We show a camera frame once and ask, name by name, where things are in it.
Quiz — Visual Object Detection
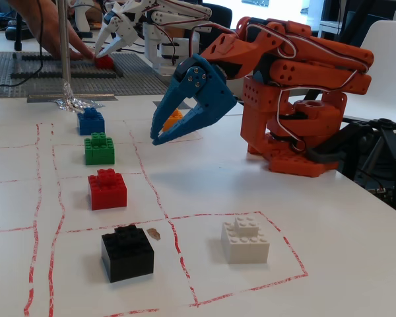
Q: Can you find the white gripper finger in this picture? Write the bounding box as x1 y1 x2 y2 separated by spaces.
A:
94 15 121 55
97 32 133 58

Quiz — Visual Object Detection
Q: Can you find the crumpled aluminium foil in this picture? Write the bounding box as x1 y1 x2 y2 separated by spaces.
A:
53 81 106 114

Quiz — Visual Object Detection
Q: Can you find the silver metal pole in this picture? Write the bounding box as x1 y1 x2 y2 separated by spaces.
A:
57 0 71 87

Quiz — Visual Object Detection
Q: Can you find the black office chair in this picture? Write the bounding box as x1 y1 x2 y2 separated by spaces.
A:
203 3 234 31

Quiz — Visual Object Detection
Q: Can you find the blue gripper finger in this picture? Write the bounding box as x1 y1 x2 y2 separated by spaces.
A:
151 101 219 147
150 64 209 140

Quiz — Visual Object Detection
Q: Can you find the black lego block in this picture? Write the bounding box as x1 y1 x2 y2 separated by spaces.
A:
100 224 155 284

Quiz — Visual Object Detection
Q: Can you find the white servo cable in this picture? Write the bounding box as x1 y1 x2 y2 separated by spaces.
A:
244 21 373 156

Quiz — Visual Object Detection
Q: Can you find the person's bare forearm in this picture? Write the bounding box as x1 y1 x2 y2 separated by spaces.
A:
6 0 67 46

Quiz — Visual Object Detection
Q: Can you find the blue lego block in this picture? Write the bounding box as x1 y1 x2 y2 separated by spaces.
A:
77 107 106 136

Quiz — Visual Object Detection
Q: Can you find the grey lego baseplate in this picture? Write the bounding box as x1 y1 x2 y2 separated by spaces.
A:
0 51 174 99

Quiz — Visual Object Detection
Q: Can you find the black table clamp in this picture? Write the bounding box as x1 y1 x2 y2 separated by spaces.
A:
305 119 394 164

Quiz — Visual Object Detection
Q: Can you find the white plastic chair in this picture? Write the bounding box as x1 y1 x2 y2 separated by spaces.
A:
341 19 396 123

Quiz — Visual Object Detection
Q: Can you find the dark grey lego brick row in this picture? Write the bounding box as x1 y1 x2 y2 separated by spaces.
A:
11 70 125 80

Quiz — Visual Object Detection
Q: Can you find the thin black cable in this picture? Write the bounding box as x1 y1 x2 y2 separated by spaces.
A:
35 0 44 73

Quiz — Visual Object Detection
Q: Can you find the person's bare hand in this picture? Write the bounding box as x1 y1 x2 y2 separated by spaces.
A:
44 21 96 61

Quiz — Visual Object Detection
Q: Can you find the grey tape marker patch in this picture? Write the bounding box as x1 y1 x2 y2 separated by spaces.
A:
152 100 191 112

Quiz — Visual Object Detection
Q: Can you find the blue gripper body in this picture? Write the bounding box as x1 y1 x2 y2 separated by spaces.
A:
171 53 238 125

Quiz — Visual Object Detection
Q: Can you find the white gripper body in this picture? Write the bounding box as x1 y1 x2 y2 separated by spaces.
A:
104 0 156 48

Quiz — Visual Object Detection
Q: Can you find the long dark tape strip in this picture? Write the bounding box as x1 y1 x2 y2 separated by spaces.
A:
26 93 117 104

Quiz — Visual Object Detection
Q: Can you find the green lego block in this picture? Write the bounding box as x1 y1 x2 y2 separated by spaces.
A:
84 131 116 166

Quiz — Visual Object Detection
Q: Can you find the white printed handle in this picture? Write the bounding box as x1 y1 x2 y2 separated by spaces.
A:
69 0 94 39

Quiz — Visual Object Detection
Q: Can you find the small red lego block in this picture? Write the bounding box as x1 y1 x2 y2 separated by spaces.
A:
94 54 115 70

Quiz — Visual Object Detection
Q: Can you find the white lego block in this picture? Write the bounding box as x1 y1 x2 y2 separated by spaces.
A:
220 213 271 265

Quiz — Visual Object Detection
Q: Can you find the orange lego block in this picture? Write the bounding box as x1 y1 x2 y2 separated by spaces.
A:
162 108 185 133

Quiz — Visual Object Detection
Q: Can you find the large red lego block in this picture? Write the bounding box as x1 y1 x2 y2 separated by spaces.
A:
87 168 128 211

